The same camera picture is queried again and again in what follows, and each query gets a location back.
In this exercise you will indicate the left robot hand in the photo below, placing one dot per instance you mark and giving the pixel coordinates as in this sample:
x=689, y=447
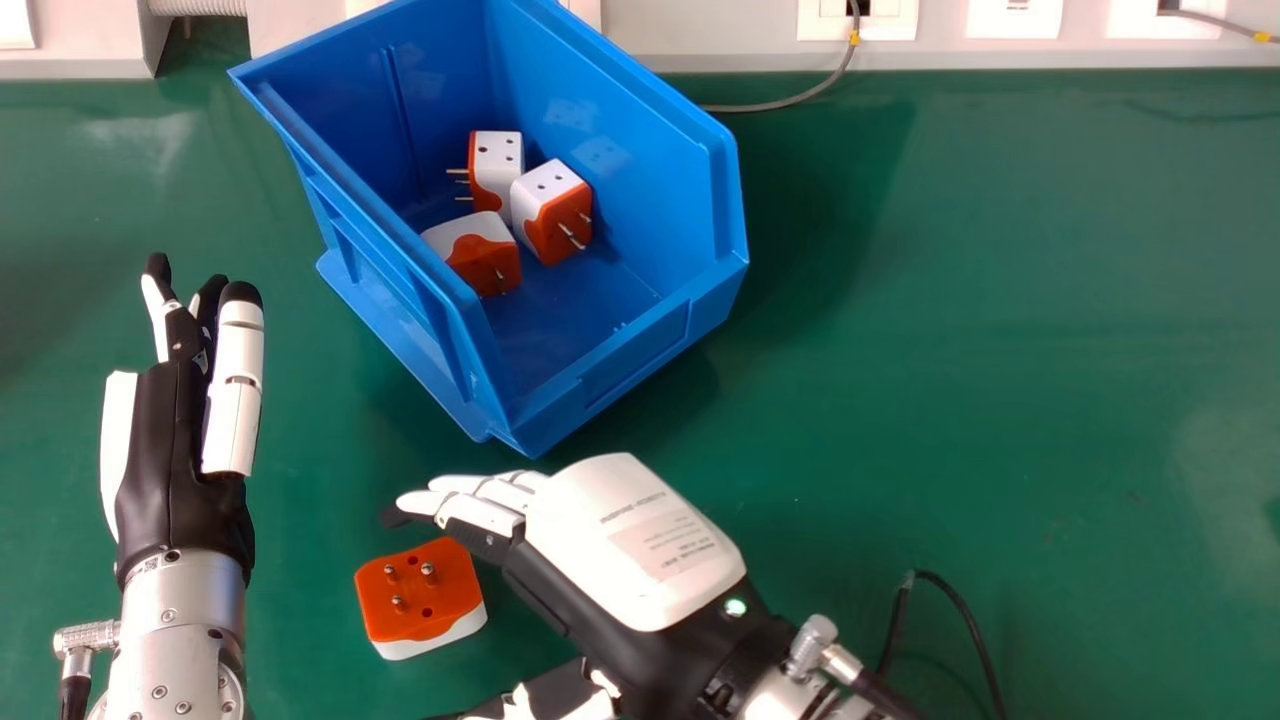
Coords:
x=172, y=440

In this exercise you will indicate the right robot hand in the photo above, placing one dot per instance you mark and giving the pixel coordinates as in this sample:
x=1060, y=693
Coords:
x=620, y=560

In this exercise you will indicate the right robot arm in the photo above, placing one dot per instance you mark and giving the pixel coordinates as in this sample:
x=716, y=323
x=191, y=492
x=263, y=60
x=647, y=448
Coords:
x=820, y=680

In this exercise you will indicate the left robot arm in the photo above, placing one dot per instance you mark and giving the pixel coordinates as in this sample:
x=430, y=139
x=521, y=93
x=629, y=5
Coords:
x=170, y=640

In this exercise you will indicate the white-and-orange plug adapter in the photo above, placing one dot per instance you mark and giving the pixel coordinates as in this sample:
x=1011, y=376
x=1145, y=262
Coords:
x=492, y=165
x=480, y=252
x=420, y=598
x=552, y=210

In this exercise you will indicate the blue plastic bin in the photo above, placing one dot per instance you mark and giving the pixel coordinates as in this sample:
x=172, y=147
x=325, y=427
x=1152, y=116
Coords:
x=500, y=220

